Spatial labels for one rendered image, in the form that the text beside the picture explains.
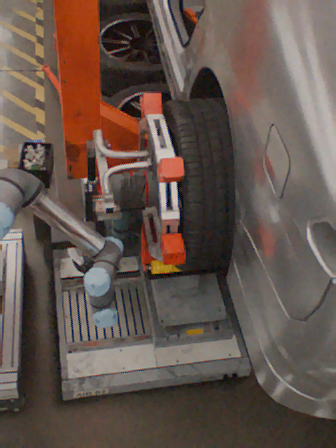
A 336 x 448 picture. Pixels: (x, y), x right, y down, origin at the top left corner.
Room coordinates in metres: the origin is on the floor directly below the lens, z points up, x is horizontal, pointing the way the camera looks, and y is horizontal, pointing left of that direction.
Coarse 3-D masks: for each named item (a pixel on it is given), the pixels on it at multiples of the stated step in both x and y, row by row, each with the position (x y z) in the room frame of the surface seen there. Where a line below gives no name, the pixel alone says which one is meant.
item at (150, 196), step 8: (112, 176) 1.76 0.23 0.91; (120, 176) 1.76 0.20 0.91; (128, 176) 1.76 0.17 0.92; (112, 184) 1.71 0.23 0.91; (152, 184) 1.74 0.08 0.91; (112, 192) 1.70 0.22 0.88; (144, 192) 1.71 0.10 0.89; (152, 192) 1.72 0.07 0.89; (144, 200) 1.70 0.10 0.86; (152, 200) 1.71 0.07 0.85
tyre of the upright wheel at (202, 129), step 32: (192, 128) 1.76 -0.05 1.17; (224, 128) 1.77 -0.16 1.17; (192, 160) 1.64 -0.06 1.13; (224, 160) 1.66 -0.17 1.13; (192, 192) 1.55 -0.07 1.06; (224, 192) 1.58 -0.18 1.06; (192, 224) 1.50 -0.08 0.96; (224, 224) 1.52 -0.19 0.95; (192, 256) 1.48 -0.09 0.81; (224, 256) 1.51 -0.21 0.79
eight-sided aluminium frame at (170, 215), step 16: (144, 128) 1.92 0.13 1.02; (160, 128) 1.84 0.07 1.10; (144, 160) 2.01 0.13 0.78; (160, 192) 1.57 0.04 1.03; (176, 192) 1.59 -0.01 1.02; (160, 208) 1.55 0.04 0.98; (176, 208) 1.55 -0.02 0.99; (144, 224) 1.81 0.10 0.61; (160, 224) 1.53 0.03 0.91; (176, 224) 1.52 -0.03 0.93; (160, 240) 1.51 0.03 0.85; (160, 256) 1.51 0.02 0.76
